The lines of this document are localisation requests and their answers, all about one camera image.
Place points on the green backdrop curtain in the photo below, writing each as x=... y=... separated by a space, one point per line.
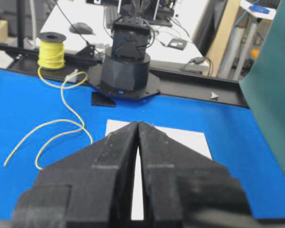
x=264 y=87

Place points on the white foam board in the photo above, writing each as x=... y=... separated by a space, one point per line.
x=194 y=140

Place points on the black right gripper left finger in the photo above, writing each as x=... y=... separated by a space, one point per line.
x=91 y=188

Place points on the black corner bracket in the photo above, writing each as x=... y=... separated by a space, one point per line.
x=98 y=99

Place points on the black aluminium frame rail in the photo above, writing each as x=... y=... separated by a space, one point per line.
x=172 y=83

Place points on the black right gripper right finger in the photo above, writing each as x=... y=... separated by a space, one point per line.
x=185 y=189

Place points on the white background desk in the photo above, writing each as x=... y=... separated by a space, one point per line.
x=68 y=12

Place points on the blue table mat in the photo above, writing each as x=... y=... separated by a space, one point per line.
x=233 y=136

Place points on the grey computer mouse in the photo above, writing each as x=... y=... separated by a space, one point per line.
x=81 y=28

